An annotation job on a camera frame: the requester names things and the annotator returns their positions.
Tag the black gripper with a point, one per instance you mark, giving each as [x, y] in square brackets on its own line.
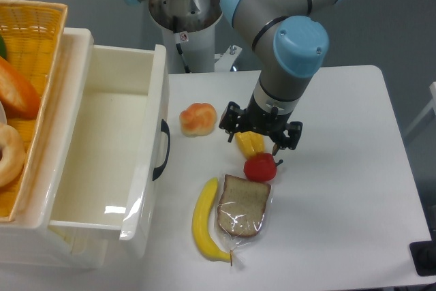
[264, 115]

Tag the yellow toy fruit piece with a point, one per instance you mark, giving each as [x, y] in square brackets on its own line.
[250, 143]

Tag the yellow toy banana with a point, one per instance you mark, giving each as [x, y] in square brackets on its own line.
[199, 224]

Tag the white open plastic drawer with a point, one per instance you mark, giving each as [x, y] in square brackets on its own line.
[106, 189]

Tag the black device at table edge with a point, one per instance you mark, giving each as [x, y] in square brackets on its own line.
[423, 255]

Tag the yellow wicker basket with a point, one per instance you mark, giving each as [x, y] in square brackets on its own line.
[31, 32]

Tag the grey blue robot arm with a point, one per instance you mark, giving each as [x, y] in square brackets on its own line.
[280, 33]

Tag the beige toy doughnut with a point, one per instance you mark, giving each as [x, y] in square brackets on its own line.
[12, 154]

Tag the toast slice in plastic bag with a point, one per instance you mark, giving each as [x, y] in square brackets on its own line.
[241, 212]

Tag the white frame at right edge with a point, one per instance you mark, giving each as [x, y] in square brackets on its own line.
[422, 120]

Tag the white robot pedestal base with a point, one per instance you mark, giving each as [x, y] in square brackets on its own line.
[188, 32]

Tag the orange round bread bun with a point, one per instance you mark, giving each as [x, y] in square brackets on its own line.
[198, 119]

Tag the green toy item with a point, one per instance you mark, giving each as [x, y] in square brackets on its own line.
[3, 49]

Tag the white plastic drawer cabinet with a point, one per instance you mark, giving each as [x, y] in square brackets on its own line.
[30, 239]

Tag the orange toy bread loaf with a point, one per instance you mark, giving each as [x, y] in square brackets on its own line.
[18, 96]

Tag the red toy apple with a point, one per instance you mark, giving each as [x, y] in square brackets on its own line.
[261, 168]

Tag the black drawer handle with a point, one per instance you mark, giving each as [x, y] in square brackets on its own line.
[164, 150]

